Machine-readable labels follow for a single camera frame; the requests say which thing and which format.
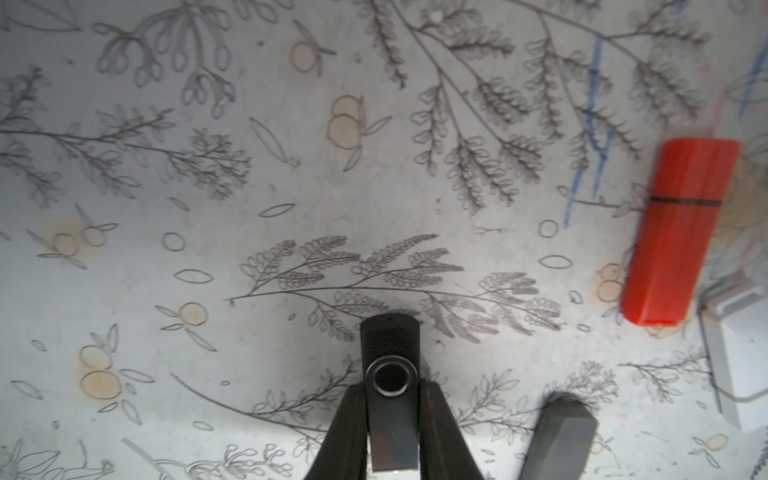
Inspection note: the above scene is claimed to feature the black swivel usb flash drive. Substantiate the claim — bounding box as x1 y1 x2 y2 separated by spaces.
360 313 420 472

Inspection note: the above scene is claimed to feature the red usb flash drive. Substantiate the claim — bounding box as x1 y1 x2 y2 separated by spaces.
621 138 742 327

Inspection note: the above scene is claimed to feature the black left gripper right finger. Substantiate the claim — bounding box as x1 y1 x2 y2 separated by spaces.
418 380 483 480

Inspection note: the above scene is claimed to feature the white square usb flash drive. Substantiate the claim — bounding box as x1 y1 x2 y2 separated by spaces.
701 273 767 433

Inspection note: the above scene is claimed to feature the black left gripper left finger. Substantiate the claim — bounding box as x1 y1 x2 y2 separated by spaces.
305 383 368 480

